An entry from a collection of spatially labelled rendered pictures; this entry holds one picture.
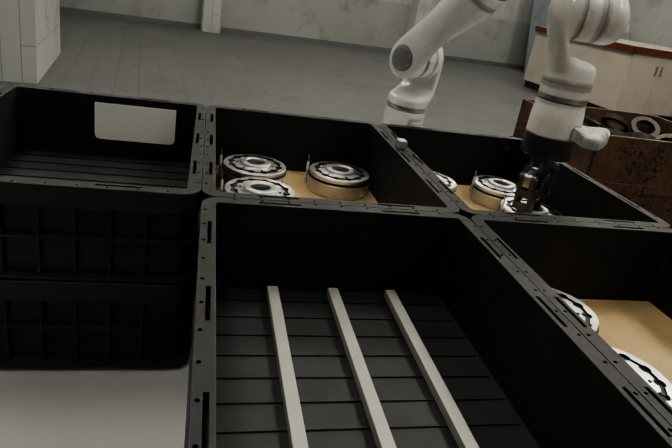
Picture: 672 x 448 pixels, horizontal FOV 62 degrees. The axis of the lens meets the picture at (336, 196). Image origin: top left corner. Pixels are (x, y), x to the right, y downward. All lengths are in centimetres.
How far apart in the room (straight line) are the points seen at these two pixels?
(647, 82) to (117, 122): 795
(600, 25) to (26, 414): 83
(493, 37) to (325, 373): 1163
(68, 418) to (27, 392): 6
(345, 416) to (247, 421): 8
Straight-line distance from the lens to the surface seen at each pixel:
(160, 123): 98
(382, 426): 48
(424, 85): 131
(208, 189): 62
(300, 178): 97
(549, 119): 87
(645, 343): 75
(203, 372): 36
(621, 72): 833
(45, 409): 69
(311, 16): 1046
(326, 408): 50
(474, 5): 117
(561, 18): 85
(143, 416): 67
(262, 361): 54
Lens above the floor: 116
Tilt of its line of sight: 21 degrees down
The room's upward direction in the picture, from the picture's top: 10 degrees clockwise
